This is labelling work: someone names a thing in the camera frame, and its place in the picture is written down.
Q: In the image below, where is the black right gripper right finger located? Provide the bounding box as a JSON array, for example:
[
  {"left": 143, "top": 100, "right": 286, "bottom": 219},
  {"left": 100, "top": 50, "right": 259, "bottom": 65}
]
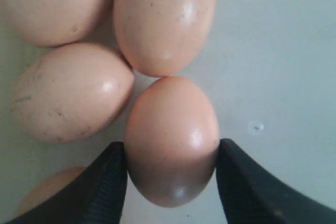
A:
[{"left": 216, "top": 138, "right": 335, "bottom": 224}]

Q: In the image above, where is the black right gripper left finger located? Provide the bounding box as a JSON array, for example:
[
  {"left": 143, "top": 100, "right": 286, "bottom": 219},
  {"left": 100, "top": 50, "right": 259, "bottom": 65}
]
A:
[{"left": 10, "top": 142, "right": 128, "bottom": 224}]

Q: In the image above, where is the brown egg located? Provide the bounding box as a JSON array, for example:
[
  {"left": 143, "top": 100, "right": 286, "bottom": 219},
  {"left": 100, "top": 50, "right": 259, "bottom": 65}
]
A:
[
  {"left": 14, "top": 166, "right": 86, "bottom": 217},
  {"left": 12, "top": 43, "right": 135, "bottom": 142},
  {"left": 113, "top": 0, "right": 216, "bottom": 77},
  {"left": 1, "top": 0, "right": 113, "bottom": 47},
  {"left": 124, "top": 76, "right": 219, "bottom": 208}
]

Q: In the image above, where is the clear plastic storage box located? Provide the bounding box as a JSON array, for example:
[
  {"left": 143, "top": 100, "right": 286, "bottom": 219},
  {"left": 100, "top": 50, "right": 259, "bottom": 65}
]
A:
[{"left": 1, "top": 0, "right": 335, "bottom": 222}]

